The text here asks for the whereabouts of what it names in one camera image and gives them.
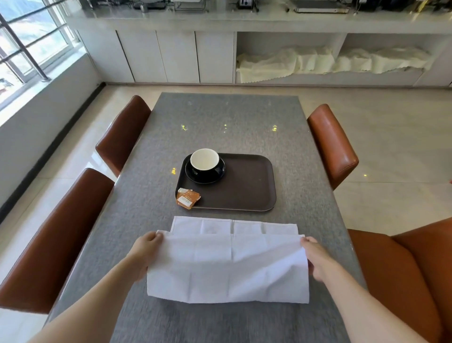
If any person's left forearm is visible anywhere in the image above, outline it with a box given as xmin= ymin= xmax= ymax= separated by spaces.
xmin=28 ymin=255 xmax=140 ymax=343

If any metal window railing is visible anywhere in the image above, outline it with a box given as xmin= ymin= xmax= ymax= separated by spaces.
xmin=0 ymin=14 xmax=52 ymax=82

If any cream crumpled cloth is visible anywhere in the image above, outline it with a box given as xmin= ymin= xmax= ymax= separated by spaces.
xmin=235 ymin=46 xmax=336 ymax=84
xmin=333 ymin=47 xmax=433 ymax=74

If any person's right hand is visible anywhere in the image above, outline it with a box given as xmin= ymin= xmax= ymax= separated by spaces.
xmin=300 ymin=236 xmax=336 ymax=283

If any black saucer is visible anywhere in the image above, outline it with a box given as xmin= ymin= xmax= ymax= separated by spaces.
xmin=185 ymin=157 xmax=226 ymax=185

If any grey flat tray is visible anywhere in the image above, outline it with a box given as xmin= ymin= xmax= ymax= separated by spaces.
xmin=293 ymin=0 xmax=350 ymax=14

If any person's left hand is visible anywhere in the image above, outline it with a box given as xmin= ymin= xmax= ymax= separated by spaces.
xmin=126 ymin=231 xmax=164 ymax=283

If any grey fabric tablecloth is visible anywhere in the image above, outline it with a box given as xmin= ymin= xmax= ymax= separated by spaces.
xmin=46 ymin=92 xmax=368 ymax=343

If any dark brown tray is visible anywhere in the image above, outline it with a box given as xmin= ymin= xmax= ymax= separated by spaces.
xmin=175 ymin=152 xmax=277 ymax=212

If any person's right forearm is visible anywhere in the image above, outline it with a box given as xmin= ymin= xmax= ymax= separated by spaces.
xmin=317 ymin=263 xmax=428 ymax=343

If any window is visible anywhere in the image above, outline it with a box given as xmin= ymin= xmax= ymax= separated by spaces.
xmin=0 ymin=0 xmax=80 ymax=103

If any white cabinet with counter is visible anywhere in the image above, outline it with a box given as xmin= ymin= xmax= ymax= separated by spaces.
xmin=65 ymin=7 xmax=452 ymax=87

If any metal wire rack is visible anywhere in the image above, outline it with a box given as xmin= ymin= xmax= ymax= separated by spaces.
xmin=172 ymin=0 xmax=208 ymax=11

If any black cup white inside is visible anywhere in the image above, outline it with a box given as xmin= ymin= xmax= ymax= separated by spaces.
xmin=190 ymin=148 xmax=224 ymax=177

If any brown leather chair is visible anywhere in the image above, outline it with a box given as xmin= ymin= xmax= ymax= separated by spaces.
xmin=95 ymin=95 xmax=152 ymax=178
xmin=307 ymin=103 xmax=360 ymax=191
xmin=0 ymin=168 xmax=115 ymax=315
xmin=347 ymin=217 xmax=452 ymax=343

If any white cloth napkin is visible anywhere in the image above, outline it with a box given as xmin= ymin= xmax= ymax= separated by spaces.
xmin=146 ymin=216 xmax=310 ymax=304

